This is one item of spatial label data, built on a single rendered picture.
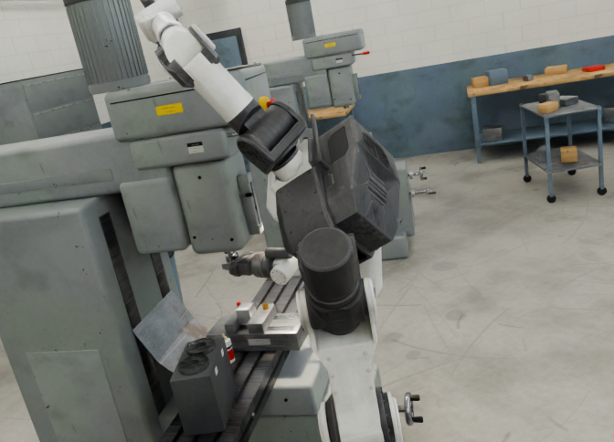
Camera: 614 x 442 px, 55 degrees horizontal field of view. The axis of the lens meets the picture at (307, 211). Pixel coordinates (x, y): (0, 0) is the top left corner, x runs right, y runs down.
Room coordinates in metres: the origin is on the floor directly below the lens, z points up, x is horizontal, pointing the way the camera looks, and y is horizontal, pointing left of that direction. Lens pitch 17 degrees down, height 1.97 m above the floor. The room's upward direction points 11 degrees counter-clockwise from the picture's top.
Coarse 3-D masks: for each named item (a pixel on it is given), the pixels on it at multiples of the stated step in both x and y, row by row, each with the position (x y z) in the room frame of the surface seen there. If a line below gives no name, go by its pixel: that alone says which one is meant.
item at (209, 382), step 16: (192, 352) 1.60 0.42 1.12; (208, 352) 1.60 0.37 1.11; (224, 352) 1.65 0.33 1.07; (176, 368) 1.54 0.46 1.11; (192, 368) 1.50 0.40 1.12; (208, 368) 1.51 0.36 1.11; (224, 368) 1.61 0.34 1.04; (176, 384) 1.48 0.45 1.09; (192, 384) 1.47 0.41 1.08; (208, 384) 1.47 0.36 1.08; (224, 384) 1.57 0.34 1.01; (176, 400) 1.48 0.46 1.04; (192, 400) 1.48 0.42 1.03; (208, 400) 1.47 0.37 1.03; (224, 400) 1.53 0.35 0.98; (192, 416) 1.48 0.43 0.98; (208, 416) 1.47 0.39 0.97; (224, 416) 1.49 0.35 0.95; (192, 432) 1.48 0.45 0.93; (208, 432) 1.47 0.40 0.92
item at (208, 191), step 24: (192, 168) 1.88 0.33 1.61; (216, 168) 1.85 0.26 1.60; (240, 168) 1.97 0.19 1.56; (192, 192) 1.88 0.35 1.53; (216, 192) 1.86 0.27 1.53; (192, 216) 1.89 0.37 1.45; (216, 216) 1.86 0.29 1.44; (240, 216) 1.88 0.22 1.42; (192, 240) 1.90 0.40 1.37; (216, 240) 1.87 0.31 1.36; (240, 240) 1.86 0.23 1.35
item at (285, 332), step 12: (216, 324) 2.02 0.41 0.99; (228, 324) 1.92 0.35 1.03; (276, 324) 1.93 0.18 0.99; (288, 324) 1.91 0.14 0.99; (300, 324) 1.89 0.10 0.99; (216, 336) 1.94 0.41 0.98; (228, 336) 1.92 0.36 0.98; (240, 336) 1.91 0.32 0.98; (252, 336) 1.89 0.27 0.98; (264, 336) 1.88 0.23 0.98; (276, 336) 1.86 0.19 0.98; (288, 336) 1.85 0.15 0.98; (300, 336) 1.86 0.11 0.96; (240, 348) 1.91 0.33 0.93; (252, 348) 1.90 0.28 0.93; (264, 348) 1.88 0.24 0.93; (276, 348) 1.87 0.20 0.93; (288, 348) 1.85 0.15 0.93; (300, 348) 1.84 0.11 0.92
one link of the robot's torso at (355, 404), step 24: (312, 336) 1.25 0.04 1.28; (336, 336) 1.28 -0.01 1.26; (360, 336) 1.26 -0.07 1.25; (336, 360) 1.24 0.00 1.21; (360, 360) 1.24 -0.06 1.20; (336, 384) 1.24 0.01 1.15; (360, 384) 1.23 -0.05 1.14; (336, 408) 1.23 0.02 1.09; (360, 408) 1.23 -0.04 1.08; (384, 408) 1.23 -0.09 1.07; (336, 432) 1.22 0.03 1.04; (360, 432) 1.21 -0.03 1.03; (384, 432) 1.21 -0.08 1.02
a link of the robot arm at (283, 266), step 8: (272, 248) 1.84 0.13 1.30; (280, 248) 1.83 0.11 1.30; (264, 256) 1.86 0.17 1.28; (272, 256) 1.83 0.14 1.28; (280, 256) 1.82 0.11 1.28; (288, 256) 1.80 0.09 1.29; (264, 264) 1.84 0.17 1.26; (272, 264) 1.84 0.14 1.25; (280, 264) 1.80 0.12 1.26; (288, 264) 1.80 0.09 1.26; (296, 264) 1.82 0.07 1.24; (264, 272) 1.84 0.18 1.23; (272, 272) 1.79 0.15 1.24; (280, 272) 1.78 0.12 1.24; (288, 272) 1.78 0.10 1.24; (280, 280) 1.79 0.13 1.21; (288, 280) 1.78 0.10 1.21
